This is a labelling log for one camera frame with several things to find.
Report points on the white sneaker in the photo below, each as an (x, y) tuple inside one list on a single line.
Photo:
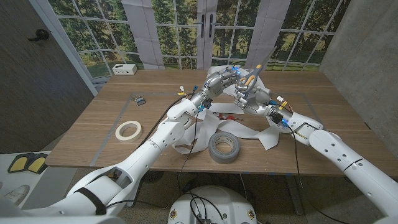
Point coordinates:
[(17, 193)]

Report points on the printed window forest backdrop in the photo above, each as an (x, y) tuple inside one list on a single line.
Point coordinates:
[(233, 31)]

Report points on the yellow black foot pedal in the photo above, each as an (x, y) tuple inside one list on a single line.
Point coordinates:
[(38, 163), (18, 163)]

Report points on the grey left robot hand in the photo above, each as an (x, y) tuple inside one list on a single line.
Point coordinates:
[(217, 82)]

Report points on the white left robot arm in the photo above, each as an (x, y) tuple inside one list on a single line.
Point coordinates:
[(140, 158)]

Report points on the white power box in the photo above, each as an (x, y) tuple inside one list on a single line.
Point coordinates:
[(124, 70)]

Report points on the grey duct tape roll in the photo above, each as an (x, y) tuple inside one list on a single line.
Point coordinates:
[(217, 155)]

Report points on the white floor board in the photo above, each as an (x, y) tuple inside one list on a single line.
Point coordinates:
[(53, 183)]

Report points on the long white receipt paper strip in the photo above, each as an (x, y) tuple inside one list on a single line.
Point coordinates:
[(236, 130)]

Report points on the grey table leg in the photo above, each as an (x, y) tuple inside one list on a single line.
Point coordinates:
[(295, 196)]

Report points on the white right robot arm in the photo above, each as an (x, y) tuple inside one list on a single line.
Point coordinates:
[(342, 152)]

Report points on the white robot torso edge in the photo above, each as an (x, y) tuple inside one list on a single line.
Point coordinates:
[(62, 221)]

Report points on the beige masking tape roll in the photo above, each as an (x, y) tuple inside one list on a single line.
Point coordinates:
[(129, 140)]

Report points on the white table leg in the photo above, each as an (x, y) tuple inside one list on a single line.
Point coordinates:
[(138, 191)]

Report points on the black round floor object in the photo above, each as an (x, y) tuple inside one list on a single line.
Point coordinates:
[(154, 176)]

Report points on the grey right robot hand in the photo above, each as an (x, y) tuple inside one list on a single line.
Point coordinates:
[(259, 101)]

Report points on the white robot torso base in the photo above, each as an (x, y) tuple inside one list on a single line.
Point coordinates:
[(233, 205)]

